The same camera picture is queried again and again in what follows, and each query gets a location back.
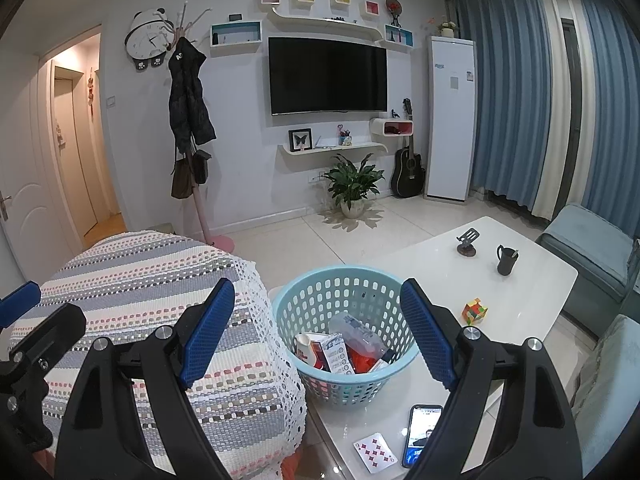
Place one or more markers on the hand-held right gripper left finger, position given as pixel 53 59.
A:
pixel 210 330

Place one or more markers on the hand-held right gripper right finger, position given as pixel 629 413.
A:
pixel 425 330

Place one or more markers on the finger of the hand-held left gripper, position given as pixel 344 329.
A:
pixel 20 297
pixel 55 330

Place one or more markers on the white milk carton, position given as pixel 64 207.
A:
pixel 336 355

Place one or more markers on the light blue plastic basket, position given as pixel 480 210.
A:
pixel 350 395

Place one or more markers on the small black shoulder bag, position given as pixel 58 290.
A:
pixel 201 167

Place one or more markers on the colourful puzzle cube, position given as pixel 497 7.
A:
pixel 474 311

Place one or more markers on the red packet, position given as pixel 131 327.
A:
pixel 362 360

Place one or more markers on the striped knitted blanket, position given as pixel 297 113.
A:
pixel 150 280

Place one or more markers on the black phone stand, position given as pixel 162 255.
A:
pixel 467 247

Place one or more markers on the black smartphone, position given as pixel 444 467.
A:
pixel 422 435

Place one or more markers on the black cup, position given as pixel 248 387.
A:
pixel 506 262

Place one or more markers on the pink coat rack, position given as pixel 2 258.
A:
pixel 200 210

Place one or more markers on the playing card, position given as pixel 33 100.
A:
pixel 375 452

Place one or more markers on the white door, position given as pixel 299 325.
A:
pixel 22 160

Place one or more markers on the brown handbag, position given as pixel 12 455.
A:
pixel 181 180

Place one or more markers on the black guitar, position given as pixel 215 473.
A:
pixel 407 172

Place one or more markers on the orange sofa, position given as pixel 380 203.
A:
pixel 292 467

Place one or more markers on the green potted plant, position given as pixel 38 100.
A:
pixel 352 180

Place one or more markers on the grey blue ottoman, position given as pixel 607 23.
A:
pixel 585 255

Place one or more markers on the pale grey cushioned chair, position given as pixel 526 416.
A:
pixel 610 385

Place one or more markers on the white standing air conditioner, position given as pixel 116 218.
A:
pixel 450 135

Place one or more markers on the white cubby shelf red inside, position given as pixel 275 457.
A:
pixel 392 127

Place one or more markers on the framed butterfly picture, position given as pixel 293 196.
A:
pixel 300 140

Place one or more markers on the black coat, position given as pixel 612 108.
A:
pixel 187 100

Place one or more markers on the blue curtain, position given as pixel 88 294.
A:
pixel 610 110
pixel 500 100

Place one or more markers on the beige curtain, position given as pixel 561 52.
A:
pixel 550 110

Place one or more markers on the wide white box shelf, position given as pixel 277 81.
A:
pixel 236 35

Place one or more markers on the small blue box shelf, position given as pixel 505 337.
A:
pixel 398 35

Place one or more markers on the small flower pot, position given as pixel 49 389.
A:
pixel 447 30

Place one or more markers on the round fan ornament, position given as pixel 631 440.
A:
pixel 394 7

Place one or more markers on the curved white wall shelf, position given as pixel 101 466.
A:
pixel 330 151

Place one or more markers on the black wall television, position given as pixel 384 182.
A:
pixel 327 75

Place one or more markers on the panda wall clock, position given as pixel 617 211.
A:
pixel 147 42

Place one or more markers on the long white wall shelf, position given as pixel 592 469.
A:
pixel 320 22

